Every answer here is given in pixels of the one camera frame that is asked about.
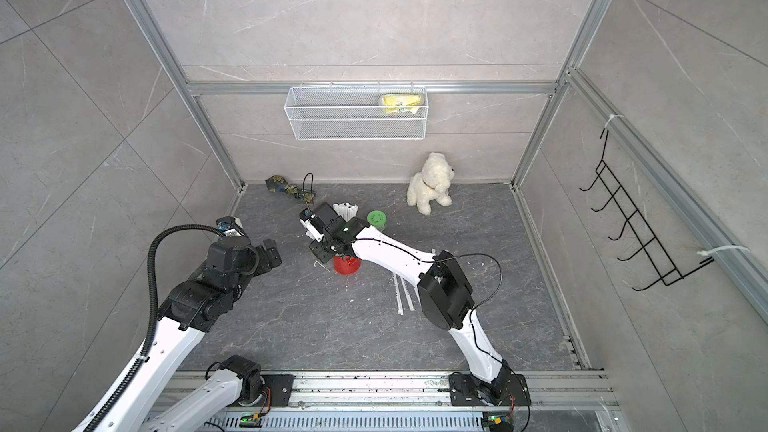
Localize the green lid jar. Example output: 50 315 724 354
367 210 387 231

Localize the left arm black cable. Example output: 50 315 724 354
83 223 229 432

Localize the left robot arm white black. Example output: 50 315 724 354
76 237 282 431

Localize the red cup container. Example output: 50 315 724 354
333 256 362 276

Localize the black wire hook rack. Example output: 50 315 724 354
579 129 715 292

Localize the bundle of white straws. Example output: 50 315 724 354
333 203 358 221

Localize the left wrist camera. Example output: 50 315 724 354
216 216 248 238

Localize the white plush dog toy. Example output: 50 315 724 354
406 152 455 216

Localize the yellow sponge in basket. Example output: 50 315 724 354
378 94 424 115

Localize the camouflage cloth piece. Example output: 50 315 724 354
265 175 315 204

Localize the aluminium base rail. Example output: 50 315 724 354
149 370 620 414

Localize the white wire mesh basket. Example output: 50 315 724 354
284 85 429 141

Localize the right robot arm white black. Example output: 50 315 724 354
299 203 531 407

